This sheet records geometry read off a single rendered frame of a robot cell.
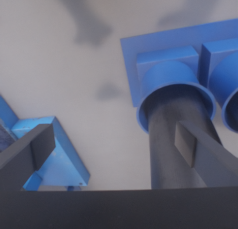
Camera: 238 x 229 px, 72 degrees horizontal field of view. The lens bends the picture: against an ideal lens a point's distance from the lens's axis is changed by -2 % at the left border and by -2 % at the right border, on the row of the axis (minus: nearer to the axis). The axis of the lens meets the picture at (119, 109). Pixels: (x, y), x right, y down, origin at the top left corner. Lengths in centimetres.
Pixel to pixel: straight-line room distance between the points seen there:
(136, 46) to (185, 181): 69
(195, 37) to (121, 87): 47
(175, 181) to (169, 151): 8
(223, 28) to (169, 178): 75
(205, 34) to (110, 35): 46
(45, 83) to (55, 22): 39
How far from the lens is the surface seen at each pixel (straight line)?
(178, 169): 41
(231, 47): 89
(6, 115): 145
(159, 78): 67
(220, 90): 78
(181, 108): 55
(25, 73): 121
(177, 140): 17
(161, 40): 91
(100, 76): 102
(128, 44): 91
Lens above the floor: 88
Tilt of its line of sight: 50 degrees down
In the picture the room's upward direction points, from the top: 171 degrees counter-clockwise
